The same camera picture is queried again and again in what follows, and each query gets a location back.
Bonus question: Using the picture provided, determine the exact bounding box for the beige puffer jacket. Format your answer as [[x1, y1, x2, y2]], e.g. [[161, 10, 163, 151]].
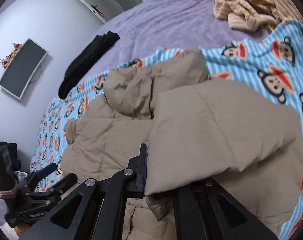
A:
[[61, 48, 303, 239]]

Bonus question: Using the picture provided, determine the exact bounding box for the black folded garment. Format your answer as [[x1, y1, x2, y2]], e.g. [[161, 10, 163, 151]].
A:
[[58, 31, 120, 100]]

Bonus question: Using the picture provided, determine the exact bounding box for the purple bed cover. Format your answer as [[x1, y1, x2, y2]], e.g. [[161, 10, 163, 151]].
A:
[[81, 0, 268, 81]]

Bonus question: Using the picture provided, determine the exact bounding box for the blue striped monkey blanket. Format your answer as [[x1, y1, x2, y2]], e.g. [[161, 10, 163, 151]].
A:
[[30, 20, 303, 239]]

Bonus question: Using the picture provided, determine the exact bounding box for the beige striped fleece garment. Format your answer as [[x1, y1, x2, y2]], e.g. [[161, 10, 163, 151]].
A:
[[213, 0, 303, 33]]

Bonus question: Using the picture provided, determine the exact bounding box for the white framed wall monitor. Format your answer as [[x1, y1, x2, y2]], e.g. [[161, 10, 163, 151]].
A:
[[0, 38, 48, 100]]

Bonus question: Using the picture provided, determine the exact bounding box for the red orange wall decoration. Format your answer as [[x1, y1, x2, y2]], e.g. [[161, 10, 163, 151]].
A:
[[0, 43, 23, 68]]

